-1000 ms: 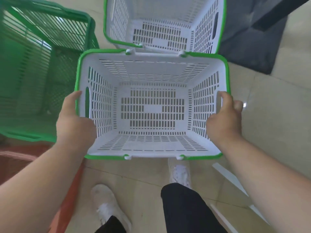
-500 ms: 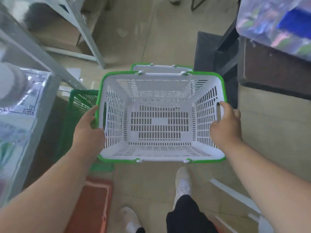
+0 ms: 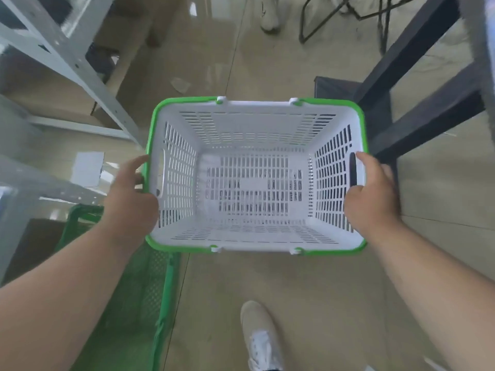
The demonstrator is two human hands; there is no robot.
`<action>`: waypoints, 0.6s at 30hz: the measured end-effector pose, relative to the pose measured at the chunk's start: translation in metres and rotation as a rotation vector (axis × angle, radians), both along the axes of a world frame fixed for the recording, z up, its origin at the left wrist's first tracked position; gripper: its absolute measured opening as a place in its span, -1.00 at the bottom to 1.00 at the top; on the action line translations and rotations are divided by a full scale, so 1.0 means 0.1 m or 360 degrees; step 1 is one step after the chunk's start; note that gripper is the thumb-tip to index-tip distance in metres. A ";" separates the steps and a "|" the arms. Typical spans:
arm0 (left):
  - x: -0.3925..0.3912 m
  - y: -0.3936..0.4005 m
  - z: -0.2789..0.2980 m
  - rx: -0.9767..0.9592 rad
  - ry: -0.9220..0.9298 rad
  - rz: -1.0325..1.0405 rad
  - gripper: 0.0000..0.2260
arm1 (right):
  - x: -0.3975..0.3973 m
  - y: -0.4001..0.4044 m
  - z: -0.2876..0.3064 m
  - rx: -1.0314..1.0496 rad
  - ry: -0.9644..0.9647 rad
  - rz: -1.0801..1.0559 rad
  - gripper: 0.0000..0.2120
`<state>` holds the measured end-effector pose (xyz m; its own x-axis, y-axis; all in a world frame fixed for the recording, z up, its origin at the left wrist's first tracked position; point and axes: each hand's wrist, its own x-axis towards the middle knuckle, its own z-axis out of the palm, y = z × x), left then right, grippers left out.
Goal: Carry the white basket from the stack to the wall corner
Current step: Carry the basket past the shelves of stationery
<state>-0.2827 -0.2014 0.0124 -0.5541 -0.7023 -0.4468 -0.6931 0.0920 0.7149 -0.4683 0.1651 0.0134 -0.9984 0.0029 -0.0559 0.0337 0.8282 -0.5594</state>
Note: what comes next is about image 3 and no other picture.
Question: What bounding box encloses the person's right hand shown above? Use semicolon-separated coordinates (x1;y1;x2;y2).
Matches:
343;151;403;244

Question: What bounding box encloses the person's left hand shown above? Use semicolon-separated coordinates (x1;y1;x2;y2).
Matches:
101;154;160;248

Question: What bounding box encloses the white basket with green rim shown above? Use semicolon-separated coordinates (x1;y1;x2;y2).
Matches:
145;96;368;255

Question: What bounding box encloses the person's right forearm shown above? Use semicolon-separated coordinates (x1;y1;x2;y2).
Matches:
365;219;495;371

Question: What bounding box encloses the person's left forearm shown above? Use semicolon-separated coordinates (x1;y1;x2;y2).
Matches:
0;227;155;371

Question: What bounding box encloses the white paper sheet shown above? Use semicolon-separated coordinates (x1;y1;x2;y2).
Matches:
71;151;105;188

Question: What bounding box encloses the green plastic basket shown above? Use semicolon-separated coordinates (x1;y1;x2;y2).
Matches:
54;203;182;371

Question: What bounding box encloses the person's white shoe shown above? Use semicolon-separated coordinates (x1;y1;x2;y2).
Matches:
240;300;285;371

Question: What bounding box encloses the dark table frame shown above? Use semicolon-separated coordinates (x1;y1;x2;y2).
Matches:
353;0;489;180

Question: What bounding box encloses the grey metal shelf frame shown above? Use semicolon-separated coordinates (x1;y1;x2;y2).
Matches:
0;0;146;152

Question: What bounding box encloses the black wire chair frame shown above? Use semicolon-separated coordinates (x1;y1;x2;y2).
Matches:
299;0;423;55

